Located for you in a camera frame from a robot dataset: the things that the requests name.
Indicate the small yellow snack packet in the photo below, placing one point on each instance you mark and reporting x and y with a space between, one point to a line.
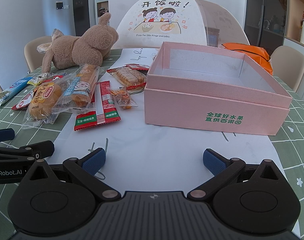
35 81

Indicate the beige dining chair left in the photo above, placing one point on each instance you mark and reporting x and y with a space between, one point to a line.
32 56

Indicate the round bread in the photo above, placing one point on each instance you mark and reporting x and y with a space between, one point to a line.
39 111

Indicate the red long snack packet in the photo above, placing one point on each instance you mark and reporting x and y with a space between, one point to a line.
105 110

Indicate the blue white snack bag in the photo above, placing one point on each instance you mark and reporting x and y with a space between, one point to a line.
14 89

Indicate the beige dining chair right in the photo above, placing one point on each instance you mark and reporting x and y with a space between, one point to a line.
288 65

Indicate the pink cardboard gift box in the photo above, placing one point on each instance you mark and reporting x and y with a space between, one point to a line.
207 88

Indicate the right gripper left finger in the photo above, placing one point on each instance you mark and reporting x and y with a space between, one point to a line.
82 172

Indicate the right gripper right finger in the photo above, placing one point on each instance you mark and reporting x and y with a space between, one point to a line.
224 171

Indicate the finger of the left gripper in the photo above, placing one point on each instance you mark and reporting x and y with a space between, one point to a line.
7 134
39 150

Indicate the white printed table runner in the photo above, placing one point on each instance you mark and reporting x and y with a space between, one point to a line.
145 157

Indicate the long bread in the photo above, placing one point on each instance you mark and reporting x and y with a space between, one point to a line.
77 97

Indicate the beige dining chair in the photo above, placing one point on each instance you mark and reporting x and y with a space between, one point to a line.
288 65
32 56

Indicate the white printed food cover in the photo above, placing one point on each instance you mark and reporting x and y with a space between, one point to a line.
149 23

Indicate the brown plush rabbit toy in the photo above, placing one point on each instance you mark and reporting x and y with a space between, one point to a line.
92 47

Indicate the orange basketball pattern bag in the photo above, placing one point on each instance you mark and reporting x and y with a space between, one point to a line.
258 54

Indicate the black wall switch panel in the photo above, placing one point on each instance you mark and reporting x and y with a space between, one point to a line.
59 5

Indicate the green grid tablecloth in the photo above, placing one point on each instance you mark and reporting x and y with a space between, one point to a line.
288 143

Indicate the small orange snack packet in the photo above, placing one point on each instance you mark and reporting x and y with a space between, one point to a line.
122 98

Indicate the red chicken snack pouch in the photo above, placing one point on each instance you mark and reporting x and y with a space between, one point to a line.
26 100

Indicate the cracker pack red wrapper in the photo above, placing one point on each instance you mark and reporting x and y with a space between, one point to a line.
128 77

